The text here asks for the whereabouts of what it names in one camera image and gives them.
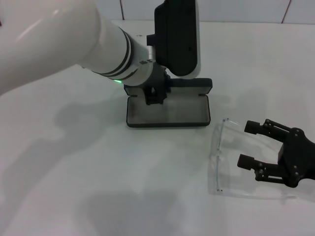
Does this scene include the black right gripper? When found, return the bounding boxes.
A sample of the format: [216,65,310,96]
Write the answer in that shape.
[237,119,315,189]

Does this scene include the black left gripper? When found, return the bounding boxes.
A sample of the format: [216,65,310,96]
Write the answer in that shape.
[144,63,172,106]

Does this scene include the clear plastic glasses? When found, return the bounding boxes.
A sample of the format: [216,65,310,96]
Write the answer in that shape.
[208,118,296,200]

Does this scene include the black glasses case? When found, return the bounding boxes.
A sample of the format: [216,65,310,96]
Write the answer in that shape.
[125,78,213,128]

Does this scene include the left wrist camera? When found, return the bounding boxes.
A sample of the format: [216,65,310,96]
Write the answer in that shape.
[146,0,203,80]

